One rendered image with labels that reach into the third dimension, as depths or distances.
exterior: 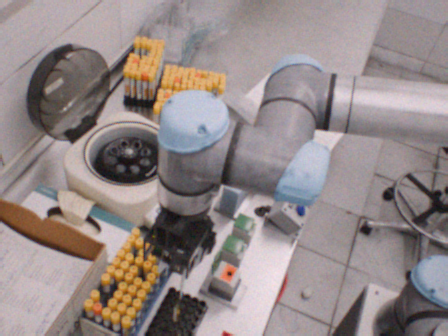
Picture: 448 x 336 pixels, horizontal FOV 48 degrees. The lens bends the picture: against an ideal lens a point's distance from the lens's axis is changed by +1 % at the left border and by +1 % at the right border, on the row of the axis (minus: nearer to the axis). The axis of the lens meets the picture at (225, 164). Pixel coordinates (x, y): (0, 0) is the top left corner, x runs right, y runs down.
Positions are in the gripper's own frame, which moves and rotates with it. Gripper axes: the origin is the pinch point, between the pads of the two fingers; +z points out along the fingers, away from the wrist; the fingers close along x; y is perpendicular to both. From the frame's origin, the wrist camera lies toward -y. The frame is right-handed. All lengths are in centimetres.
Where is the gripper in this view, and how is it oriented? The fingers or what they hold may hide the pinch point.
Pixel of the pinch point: (184, 261)
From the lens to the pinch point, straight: 83.0
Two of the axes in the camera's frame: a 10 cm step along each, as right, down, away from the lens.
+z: -1.2, 6.6, 7.4
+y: -4.0, 6.6, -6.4
